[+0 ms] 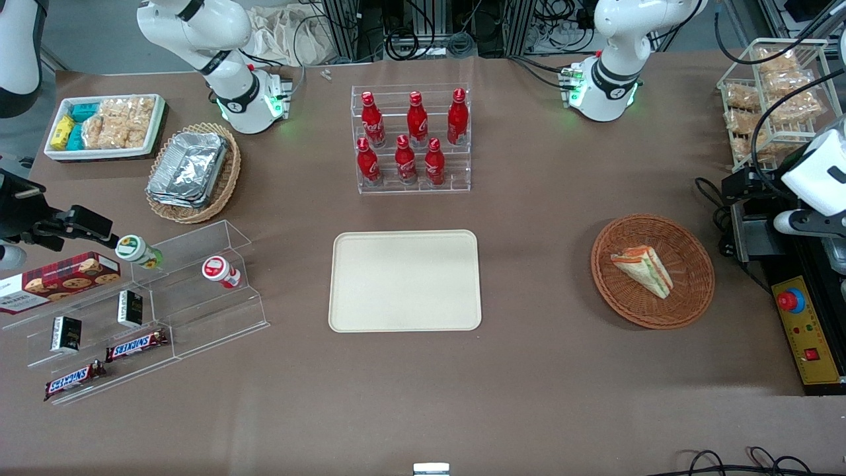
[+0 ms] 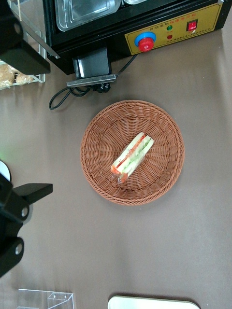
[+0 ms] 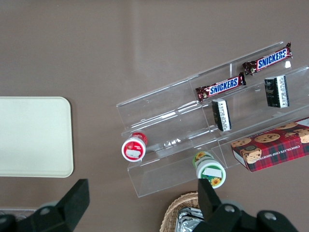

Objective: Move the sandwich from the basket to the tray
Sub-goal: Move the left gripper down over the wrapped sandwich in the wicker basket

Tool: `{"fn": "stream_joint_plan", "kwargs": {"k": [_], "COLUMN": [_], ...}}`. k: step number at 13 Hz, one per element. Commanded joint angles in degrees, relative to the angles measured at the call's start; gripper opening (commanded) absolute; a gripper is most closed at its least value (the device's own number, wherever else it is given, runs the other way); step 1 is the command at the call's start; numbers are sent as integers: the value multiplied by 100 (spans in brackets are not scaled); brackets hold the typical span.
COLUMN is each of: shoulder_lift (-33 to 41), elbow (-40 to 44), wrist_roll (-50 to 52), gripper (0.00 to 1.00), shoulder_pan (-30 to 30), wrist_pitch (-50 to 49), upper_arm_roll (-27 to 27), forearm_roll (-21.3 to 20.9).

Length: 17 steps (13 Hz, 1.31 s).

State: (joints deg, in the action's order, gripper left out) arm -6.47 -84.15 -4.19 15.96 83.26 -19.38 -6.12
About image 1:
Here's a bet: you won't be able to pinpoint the cream plastic tray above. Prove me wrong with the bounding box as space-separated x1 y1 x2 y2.
328 229 483 333

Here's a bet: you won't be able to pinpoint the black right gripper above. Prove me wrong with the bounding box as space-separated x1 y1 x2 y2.
0 169 120 252

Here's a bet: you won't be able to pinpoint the clear acrylic stepped shelf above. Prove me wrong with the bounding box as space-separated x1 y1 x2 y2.
0 219 271 406

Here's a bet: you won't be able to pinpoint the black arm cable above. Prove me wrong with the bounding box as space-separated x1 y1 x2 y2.
714 0 846 192

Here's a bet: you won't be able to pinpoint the black cable bundle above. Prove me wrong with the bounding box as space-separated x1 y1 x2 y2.
693 177 739 260

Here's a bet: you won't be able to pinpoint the red cola bottle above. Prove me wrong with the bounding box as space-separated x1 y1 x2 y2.
406 91 430 149
424 137 447 187
446 87 470 146
356 137 383 187
360 91 387 149
394 134 419 186

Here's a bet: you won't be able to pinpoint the light oval wicker basket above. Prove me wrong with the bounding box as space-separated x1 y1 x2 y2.
145 122 243 225

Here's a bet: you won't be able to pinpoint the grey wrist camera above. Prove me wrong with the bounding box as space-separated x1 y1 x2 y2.
773 208 846 237
0 243 28 272

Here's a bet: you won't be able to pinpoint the red lidded white cup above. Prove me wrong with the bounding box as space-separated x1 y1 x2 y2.
202 256 243 290

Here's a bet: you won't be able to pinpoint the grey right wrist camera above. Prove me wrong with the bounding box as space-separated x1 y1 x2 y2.
0 243 28 272

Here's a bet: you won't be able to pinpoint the clear rice cracker bag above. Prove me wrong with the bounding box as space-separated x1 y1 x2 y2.
81 115 106 150
98 99 130 150
125 97 157 149

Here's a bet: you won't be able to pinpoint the red emergency stop button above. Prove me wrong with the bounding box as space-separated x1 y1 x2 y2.
777 288 807 315

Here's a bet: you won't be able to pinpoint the black equipment base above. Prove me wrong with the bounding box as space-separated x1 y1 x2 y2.
759 231 846 399

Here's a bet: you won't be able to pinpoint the yellow snack packet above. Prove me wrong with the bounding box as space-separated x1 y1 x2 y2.
51 115 76 151

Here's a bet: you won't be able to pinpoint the yellow control box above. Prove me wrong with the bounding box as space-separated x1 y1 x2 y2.
770 274 846 387

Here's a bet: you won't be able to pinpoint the triangle sandwich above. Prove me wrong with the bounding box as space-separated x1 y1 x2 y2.
609 245 674 299

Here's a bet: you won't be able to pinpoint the aluminium frame profile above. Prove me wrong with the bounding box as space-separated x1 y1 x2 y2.
508 0 551 56
322 0 385 61

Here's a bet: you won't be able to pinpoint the brown Snickers bar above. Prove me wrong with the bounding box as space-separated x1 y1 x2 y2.
44 360 107 402
105 329 169 363

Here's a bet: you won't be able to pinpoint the red tartan cookie box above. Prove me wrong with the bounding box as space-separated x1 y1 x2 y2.
0 252 122 315

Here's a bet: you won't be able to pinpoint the beige cloth bag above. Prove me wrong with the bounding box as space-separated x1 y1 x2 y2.
246 3 334 67

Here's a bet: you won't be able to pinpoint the brown round wicker basket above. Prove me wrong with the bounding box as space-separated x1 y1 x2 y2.
591 214 716 330

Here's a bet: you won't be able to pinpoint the clear acrylic bottle rack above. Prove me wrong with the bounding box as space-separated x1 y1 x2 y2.
350 83 473 195

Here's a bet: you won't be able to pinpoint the green lidded sunflower cup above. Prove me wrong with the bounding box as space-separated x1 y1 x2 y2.
115 235 163 270

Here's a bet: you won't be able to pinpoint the small black white box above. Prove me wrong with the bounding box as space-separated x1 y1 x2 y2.
118 290 144 329
51 316 83 354

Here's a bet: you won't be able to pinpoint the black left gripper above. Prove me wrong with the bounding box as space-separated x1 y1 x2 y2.
721 166 794 203

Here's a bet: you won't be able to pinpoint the white rectangular plastic bin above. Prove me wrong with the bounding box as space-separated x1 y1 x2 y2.
43 93 167 162

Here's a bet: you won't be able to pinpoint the black floor cables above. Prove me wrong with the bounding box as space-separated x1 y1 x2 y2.
651 448 815 476

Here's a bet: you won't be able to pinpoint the white wire rack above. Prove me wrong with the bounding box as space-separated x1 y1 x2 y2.
716 38 845 173

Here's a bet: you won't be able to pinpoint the stacked aluminium foil trays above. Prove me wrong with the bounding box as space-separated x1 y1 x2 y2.
146 131 230 210

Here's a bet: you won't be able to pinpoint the grey metal box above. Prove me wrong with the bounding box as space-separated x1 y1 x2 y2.
730 201 788 265

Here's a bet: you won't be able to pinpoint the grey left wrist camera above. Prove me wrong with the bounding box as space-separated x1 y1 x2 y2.
773 208 846 237

